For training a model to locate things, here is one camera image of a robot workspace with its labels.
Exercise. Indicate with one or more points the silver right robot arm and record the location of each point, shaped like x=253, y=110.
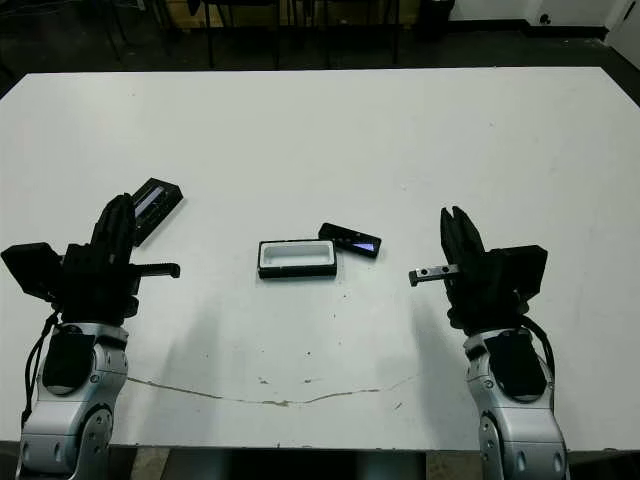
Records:
x=520, y=430

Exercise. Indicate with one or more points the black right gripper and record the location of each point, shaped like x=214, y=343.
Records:
x=480, y=300

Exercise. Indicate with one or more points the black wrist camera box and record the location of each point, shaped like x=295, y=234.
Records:
x=522, y=267
x=30, y=267

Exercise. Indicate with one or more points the white cabinet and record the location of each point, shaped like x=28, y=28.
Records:
x=627, y=25

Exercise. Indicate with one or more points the black box lid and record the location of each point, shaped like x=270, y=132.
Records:
x=160, y=197

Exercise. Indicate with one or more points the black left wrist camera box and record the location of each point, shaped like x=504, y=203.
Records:
x=30, y=267

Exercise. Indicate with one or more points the black waste bin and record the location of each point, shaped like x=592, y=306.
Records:
x=437, y=17

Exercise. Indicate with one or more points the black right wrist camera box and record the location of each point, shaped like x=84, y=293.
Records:
x=522, y=267

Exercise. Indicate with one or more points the yellow wooden board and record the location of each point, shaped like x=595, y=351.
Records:
x=185, y=15

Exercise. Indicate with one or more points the slim black camera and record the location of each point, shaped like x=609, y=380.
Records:
x=345, y=237

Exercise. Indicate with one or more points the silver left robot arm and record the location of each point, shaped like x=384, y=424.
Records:
x=55, y=425

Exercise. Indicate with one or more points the black metal chair frame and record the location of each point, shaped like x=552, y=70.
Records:
x=210, y=45
x=114, y=45

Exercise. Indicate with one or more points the black box with white lining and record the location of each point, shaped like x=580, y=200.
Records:
x=295, y=255

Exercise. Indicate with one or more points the dark robot torso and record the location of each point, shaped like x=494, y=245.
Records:
x=300, y=467

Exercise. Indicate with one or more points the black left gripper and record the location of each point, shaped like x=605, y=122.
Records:
x=95, y=290

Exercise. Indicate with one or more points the small black round object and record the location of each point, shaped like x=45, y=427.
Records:
x=545, y=19

